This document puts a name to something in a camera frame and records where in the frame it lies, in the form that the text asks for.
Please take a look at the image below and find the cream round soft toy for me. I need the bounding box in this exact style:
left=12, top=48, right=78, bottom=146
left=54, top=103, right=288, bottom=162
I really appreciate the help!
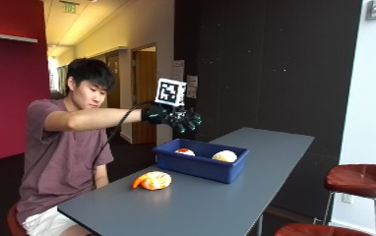
left=211, top=149, right=240, bottom=163

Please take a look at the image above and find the blue plastic bin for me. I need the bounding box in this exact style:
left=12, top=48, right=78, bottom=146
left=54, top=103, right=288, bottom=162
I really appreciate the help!
left=152, top=138, right=251, bottom=185

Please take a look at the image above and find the black glove cable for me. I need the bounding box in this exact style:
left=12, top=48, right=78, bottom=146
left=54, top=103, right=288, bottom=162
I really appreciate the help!
left=91, top=100, right=158, bottom=191

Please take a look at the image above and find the white paper notice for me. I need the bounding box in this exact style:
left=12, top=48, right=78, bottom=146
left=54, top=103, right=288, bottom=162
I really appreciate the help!
left=172, top=59, right=187, bottom=83
left=187, top=75, right=199, bottom=99

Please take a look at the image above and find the the person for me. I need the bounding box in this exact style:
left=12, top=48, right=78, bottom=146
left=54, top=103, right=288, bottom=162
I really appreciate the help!
left=16, top=57, right=144, bottom=236

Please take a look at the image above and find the red leather bar stool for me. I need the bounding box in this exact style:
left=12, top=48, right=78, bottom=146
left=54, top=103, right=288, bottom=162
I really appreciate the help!
left=274, top=223, right=375, bottom=236
left=7, top=203, right=31, bottom=236
left=323, top=163, right=376, bottom=236

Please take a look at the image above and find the green exit sign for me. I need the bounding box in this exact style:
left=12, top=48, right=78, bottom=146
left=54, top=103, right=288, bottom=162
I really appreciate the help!
left=62, top=1, right=79, bottom=15

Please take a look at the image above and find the wooden door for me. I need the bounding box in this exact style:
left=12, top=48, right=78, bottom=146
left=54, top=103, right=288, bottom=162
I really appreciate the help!
left=131, top=46, right=159, bottom=146

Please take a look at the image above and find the white wall device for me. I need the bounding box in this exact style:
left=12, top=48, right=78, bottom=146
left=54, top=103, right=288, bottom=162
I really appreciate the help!
left=366, top=0, right=376, bottom=21

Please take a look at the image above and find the orange shrimp soft toy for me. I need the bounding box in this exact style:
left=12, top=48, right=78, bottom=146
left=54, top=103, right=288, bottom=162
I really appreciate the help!
left=131, top=170, right=175, bottom=192

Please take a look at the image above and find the white marker cube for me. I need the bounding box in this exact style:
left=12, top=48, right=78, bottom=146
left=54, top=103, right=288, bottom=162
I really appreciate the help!
left=154, top=78, right=188, bottom=107

